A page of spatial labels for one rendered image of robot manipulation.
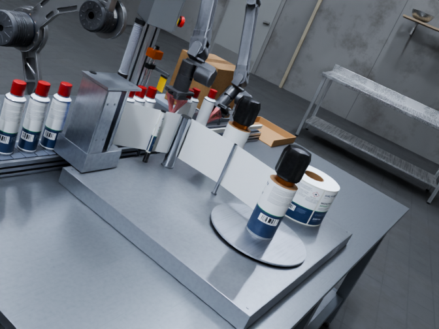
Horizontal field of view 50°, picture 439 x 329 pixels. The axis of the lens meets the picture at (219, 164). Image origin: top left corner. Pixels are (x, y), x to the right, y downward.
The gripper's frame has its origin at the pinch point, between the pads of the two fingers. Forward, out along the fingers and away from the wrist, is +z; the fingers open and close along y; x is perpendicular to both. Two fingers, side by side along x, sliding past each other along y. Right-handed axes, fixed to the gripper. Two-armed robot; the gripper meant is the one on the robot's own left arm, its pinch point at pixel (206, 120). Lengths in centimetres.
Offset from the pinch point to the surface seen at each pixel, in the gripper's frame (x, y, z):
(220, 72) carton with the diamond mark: 8.3, -16.8, -28.2
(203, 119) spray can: -5.8, 1.8, 2.5
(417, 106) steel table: 400, -2, -337
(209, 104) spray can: -10.3, 1.8, -2.8
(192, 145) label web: -37, 24, 25
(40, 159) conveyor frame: -64, 6, 62
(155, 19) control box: -62, -3, 4
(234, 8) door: 521, -430, -444
